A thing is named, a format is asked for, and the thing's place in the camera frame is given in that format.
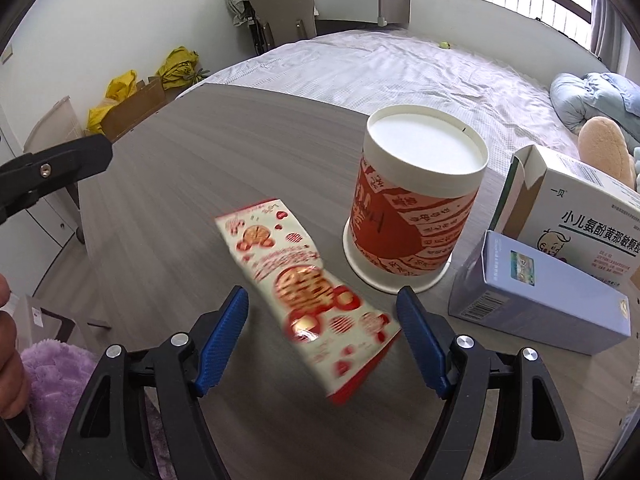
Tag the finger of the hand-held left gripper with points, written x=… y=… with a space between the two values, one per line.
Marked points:
x=60 y=165

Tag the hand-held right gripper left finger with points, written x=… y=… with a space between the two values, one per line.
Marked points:
x=222 y=340

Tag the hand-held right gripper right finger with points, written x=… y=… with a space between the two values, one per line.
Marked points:
x=420 y=340

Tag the red white snack packet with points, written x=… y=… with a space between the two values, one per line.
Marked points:
x=305 y=290

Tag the person's left hand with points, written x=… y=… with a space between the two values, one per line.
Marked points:
x=11 y=360

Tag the white cabinet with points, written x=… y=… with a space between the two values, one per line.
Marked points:
x=55 y=130

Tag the yellow bag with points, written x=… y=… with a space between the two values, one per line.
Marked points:
x=180 y=67
x=117 y=92

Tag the brown cardboard box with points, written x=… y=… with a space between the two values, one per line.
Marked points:
x=135 y=110

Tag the red white paper cup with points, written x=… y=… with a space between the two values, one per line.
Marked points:
x=400 y=210

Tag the light blue carton box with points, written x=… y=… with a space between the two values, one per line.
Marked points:
x=550 y=295

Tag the white floor box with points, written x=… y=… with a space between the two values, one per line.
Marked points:
x=47 y=317

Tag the white green medicine box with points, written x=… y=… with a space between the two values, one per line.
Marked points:
x=575 y=195

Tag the large beige teddy bear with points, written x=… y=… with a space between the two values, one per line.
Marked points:
x=605 y=150

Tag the bed with pale sheet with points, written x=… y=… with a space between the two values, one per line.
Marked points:
x=380 y=75

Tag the grey chair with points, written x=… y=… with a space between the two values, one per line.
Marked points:
x=282 y=15

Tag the blue pillows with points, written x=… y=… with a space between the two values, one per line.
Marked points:
x=595 y=100

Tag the grey white desk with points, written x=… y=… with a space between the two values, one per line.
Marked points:
x=355 y=10

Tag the grey curtain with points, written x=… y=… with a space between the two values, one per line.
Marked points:
x=617 y=30

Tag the wall switch plate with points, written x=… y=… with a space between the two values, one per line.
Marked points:
x=6 y=54

